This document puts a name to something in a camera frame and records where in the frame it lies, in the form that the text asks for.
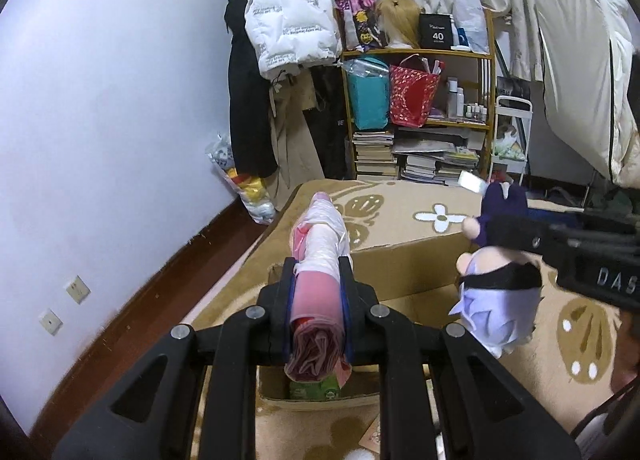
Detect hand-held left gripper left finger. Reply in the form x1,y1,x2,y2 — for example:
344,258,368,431
52,256,301,460

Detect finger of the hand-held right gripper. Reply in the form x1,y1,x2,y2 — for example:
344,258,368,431
480,212,566,261
525,206,588,227

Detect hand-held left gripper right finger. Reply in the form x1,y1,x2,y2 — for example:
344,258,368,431
337,256,583,460

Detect pink plastic packet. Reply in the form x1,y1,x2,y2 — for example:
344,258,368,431
284,192,353,386

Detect cardboard box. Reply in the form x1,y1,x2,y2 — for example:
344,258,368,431
255,230,468,408

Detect purple plush doll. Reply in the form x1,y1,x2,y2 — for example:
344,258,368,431
448,182,543,360

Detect green tissue pack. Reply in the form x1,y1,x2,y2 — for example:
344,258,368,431
289,374,343,400

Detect small silver card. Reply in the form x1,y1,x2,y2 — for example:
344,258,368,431
459,171,487,196

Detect white trolley cart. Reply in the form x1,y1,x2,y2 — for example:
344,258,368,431
487,95,535,188

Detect person's clothing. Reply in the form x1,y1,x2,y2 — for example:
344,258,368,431
575,310,640,460

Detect beige patterned rug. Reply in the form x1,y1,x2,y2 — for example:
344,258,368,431
192,179,640,460

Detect pile of magazines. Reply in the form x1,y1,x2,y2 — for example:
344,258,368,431
392,132,488,186

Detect plastic bag of toys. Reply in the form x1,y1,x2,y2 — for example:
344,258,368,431
207,132,277,225

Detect white quilt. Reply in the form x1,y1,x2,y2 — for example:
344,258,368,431
535,0,638,186

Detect wooden shelf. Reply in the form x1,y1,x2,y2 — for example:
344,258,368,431
340,7,497,186

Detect beige coat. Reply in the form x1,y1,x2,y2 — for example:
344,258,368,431
267,72,326,198

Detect stack of books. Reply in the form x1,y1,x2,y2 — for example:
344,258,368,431
351,130,401,180

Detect black hanging garment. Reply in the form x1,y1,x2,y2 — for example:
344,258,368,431
302,65,351,181

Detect red gift bag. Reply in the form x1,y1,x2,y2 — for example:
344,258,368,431
389,55,442,128

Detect black coat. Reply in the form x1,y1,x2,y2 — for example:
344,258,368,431
223,0,278,178

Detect teal bag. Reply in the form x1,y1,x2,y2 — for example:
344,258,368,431
346,56,391,131

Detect white paper bag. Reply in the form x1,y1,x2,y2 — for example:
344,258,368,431
451,0,488,53

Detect black box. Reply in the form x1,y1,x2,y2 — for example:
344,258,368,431
418,13,455,50

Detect blond wig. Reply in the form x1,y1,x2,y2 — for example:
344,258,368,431
375,0,426,49

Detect colourful printed packet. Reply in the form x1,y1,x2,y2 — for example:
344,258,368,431
334,0,377,52

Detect white puffer jacket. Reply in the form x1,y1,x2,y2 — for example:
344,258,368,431
244,0,343,81

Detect white wall socket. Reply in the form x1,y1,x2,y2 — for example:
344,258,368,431
66,275,91,305
40,308,63,336

